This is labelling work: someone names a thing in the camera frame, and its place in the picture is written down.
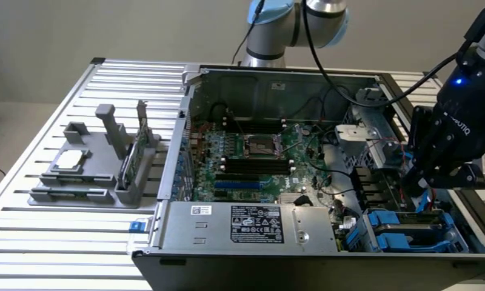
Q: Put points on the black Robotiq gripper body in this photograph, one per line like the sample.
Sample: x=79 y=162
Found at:
x=465 y=121

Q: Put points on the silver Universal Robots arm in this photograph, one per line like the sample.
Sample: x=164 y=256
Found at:
x=267 y=36

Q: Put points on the silver metal disk bay cage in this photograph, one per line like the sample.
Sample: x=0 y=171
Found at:
x=368 y=142

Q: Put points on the blue disk bay carrier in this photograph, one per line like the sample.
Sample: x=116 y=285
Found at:
x=381 y=218
x=396 y=241

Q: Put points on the black plastic fan shroud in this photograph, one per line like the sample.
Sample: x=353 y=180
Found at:
x=368 y=188

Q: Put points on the silver chipset heatsink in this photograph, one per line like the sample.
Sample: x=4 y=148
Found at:
x=293 y=199

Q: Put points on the metal CPU socket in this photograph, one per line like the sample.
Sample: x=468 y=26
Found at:
x=263 y=145

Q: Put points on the white case sticker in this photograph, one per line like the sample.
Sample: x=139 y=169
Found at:
x=279 y=85

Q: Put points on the green motherboard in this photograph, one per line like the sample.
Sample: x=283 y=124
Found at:
x=267 y=182

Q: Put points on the black RAM slot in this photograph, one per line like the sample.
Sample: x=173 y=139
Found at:
x=259 y=171
x=256 y=122
x=259 y=159
x=259 y=167
x=256 y=125
x=256 y=119
x=256 y=116
x=259 y=163

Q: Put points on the long black expansion slot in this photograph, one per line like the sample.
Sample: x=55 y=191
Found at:
x=236 y=177

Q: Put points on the blue expansion slot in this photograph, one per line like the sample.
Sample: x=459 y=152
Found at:
x=236 y=184

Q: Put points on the black open PC case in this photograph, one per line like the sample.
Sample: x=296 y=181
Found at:
x=307 y=269

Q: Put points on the grey power supply unit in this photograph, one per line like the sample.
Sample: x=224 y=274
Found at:
x=227 y=225

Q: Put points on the green graphics card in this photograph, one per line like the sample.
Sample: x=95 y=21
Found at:
x=139 y=145

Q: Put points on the blue case latch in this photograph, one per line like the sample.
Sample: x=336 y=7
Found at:
x=137 y=227

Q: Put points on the grey parts rack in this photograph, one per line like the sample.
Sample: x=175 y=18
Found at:
x=101 y=157

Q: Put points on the silver CPU chip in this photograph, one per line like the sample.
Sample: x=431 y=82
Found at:
x=71 y=159

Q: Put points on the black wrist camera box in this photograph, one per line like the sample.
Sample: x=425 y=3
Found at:
x=483 y=22

